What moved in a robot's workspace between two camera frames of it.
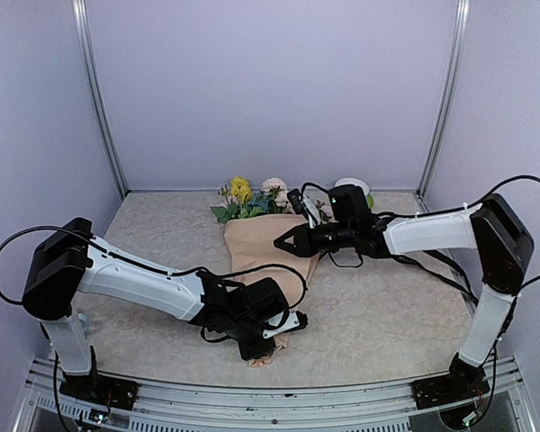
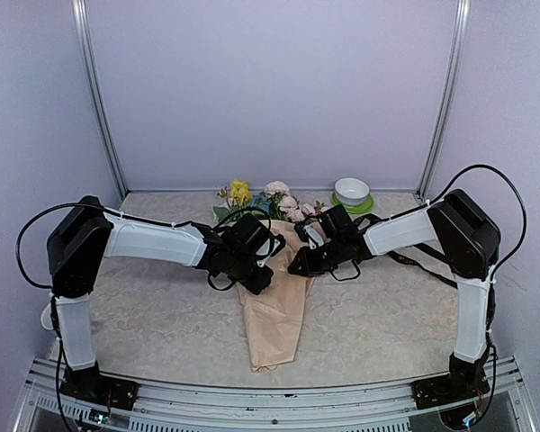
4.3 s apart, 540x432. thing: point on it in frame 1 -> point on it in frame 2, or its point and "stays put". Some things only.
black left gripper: [251, 353] -> [256, 285]
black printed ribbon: [443, 258] stays put
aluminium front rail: [174, 407] stays put
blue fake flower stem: [260, 202] stays put
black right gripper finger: [302, 240] -> [299, 265]
